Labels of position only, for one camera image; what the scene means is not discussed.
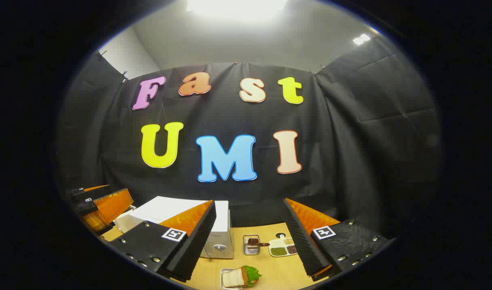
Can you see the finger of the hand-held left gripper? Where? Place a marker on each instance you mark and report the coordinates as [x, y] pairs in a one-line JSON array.
[[108, 205], [84, 191]]

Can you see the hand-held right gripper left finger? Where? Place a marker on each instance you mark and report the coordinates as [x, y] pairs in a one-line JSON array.
[[197, 241]]

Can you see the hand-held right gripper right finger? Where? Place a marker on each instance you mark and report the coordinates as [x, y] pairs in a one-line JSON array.
[[302, 241]]

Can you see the white microwave oven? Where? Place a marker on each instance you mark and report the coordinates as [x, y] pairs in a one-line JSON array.
[[161, 209]]

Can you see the sandwich with lettuce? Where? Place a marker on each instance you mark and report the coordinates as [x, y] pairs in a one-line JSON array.
[[233, 278]]

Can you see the white divided bean dish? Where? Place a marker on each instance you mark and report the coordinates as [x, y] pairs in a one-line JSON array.
[[279, 250]]

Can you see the small white rectangular tray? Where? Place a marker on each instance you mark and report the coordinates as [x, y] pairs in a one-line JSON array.
[[221, 274]]

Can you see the brown wooden scoop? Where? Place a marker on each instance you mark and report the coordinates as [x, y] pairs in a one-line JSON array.
[[254, 243]]

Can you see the black backdrop cloth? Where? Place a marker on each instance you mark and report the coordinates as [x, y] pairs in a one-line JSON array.
[[330, 161]]

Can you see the small ceiling light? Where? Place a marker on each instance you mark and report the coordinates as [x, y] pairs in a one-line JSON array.
[[362, 39]]

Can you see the large ceiling light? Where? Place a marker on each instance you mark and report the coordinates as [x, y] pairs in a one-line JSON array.
[[237, 6]]

